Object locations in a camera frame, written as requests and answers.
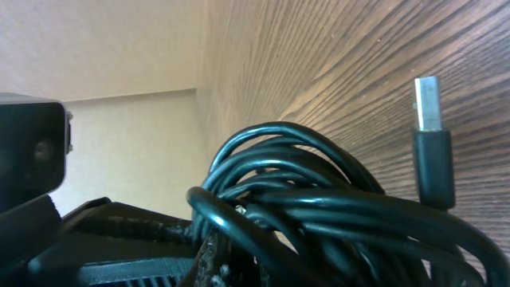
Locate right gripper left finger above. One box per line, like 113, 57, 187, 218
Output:
27, 198, 198, 286

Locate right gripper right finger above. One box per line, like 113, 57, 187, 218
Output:
186, 230, 255, 287

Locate black cable bundle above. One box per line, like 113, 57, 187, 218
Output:
186, 75, 510, 287

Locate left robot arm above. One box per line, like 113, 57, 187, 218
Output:
1, 92, 70, 284

